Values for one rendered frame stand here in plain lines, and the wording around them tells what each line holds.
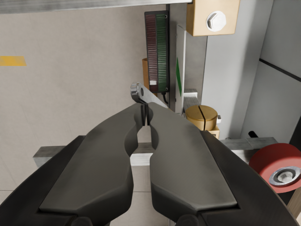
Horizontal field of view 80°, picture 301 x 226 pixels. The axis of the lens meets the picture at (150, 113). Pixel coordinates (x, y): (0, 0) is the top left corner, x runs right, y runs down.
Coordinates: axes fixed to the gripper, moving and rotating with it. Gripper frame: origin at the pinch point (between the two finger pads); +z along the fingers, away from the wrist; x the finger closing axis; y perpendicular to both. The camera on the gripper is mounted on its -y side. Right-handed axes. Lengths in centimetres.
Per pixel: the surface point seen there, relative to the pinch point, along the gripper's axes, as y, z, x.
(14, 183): 127, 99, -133
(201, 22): -4.0, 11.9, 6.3
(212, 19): -4.3, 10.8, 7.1
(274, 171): 16.2, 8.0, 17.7
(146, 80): 31, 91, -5
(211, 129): 10.9, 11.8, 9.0
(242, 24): -1.2, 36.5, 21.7
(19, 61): 18, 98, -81
